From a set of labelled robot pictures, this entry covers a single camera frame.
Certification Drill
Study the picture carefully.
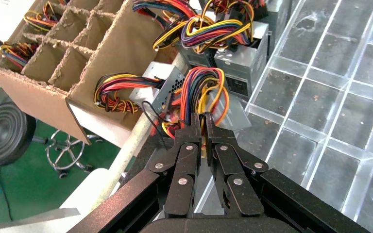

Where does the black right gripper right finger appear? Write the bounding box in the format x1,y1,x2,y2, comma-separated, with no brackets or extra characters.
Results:
204,112,371,233

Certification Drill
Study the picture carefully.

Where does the divided brown cardboard box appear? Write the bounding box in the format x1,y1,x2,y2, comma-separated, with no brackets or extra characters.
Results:
0,0,181,145

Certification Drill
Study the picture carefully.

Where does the black power supply with wires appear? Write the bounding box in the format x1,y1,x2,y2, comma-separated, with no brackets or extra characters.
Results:
203,0,292,57

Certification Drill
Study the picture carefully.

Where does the chrome stool base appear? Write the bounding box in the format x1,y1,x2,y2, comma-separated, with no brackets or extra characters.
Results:
32,128,104,180

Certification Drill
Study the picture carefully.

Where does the black rubber wheel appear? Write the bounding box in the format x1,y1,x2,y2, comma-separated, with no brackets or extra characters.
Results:
0,102,36,168

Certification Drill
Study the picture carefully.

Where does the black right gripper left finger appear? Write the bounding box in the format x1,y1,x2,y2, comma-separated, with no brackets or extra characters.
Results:
67,112,204,233

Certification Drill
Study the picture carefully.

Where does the clear acrylic compartment tray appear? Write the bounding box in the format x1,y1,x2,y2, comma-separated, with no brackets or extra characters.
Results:
205,0,373,233

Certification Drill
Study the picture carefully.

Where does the silver power supply with wires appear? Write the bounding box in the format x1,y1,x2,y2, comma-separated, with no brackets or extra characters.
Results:
93,61,231,139

